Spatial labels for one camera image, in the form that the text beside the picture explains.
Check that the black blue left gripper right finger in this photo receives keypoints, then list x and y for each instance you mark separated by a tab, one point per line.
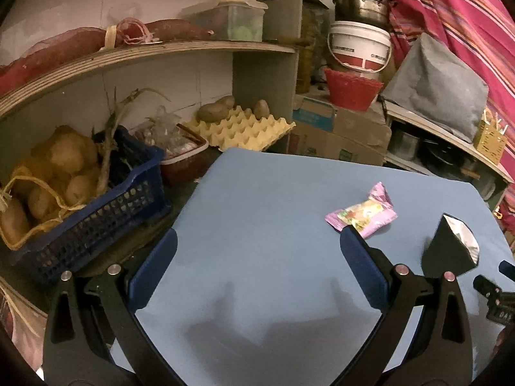
423	336

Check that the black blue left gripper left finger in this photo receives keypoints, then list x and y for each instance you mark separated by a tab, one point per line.
92	334

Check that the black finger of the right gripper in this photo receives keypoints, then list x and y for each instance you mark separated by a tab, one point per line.
500	303

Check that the pink candy wrapper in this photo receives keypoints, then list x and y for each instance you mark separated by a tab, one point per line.
367	217

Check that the black foil-lined pouch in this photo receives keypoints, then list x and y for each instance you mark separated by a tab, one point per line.
453	248

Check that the blue plastic crate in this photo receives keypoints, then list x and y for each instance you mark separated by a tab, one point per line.
135	196

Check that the yellow cutlery basket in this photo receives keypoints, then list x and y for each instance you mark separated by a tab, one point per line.
490	139

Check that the potatoes in net bag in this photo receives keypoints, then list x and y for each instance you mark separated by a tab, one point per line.
58	178

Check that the low wooden side shelf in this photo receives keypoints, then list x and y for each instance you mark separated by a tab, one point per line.
419	145

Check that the red tub with plastic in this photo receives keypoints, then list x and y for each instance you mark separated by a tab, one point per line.
186	155

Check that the grey fabric cover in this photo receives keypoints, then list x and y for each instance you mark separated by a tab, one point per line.
435	84

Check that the cardboard box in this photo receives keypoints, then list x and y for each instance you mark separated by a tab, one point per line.
326	131

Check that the wooden shelf unit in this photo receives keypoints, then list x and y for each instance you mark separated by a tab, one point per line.
179	76

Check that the yellow egg tray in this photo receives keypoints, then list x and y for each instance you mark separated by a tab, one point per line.
242	130

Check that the red plastic bowl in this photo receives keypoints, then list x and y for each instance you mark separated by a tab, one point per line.
350	91

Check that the sweet potatoes in net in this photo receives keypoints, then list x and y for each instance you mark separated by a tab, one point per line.
50	54

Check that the white red plastic bucket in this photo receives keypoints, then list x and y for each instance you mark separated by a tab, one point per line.
359	46

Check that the pink striped curtain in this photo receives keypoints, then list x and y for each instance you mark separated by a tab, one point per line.
480	32

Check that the steel cooking pot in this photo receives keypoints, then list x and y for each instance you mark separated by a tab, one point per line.
373	12

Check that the clear plastic container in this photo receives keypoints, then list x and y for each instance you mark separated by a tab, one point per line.
232	20

